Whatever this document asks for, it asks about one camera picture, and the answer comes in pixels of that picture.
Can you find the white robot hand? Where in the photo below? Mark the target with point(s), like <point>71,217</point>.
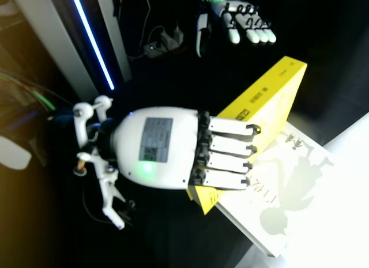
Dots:
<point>155,147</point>
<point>239,23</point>

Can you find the yellow book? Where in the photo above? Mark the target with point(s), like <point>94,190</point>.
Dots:
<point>274,92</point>

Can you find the white plug adapter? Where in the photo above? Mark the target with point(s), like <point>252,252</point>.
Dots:
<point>173,36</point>

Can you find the white power strip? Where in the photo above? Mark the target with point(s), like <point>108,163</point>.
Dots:
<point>152,50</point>

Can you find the black table cloth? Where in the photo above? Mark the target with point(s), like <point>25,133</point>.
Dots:
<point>173,236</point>

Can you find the white book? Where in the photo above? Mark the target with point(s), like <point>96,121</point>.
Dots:
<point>259,193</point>

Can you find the blue white light strip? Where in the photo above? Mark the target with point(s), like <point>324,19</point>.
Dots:
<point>92,40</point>

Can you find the white robot column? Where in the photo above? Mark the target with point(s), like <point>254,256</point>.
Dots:
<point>43,26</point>

